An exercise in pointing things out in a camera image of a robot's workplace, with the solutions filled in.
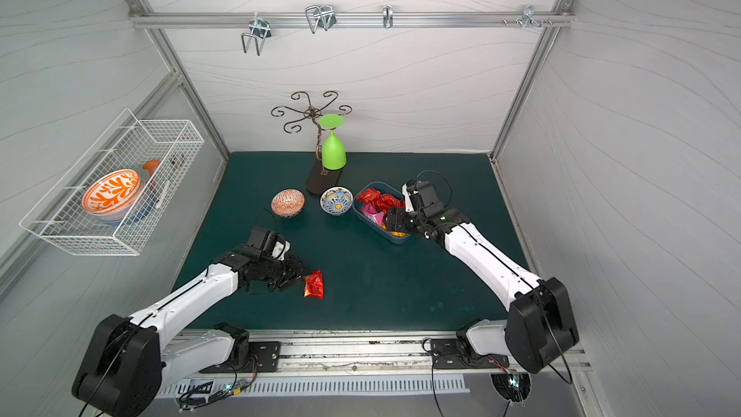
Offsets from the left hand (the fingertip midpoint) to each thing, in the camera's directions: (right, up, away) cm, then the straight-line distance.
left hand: (308, 276), depth 82 cm
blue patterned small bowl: (+5, +20, +22) cm, 30 cm away
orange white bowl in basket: (-40, +24, -19) cm, 51 cm away
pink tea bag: (+20, +16, +13) cm, 28 cm away
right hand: (+25, +17, +1) cm, 30 cm away
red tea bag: (+17, +23, +17) cm, 33 cm away
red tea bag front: (+1, -3, +2) cm, 4 cm away
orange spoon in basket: (-39, +32, -8) cm, 51 cm away
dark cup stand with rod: (-2, +28, +32) cm, 42 cm away
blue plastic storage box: (+16, +13, +15) cm, 26 cm away
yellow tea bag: (+27, +10, +11) cm, 31 cm away
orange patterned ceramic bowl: (-13, +20, +22) cm, 32 cm away
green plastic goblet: (+6, +37, +7) cm, 39 cm away
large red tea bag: (+22, +20, +16) cm, 34 cm away
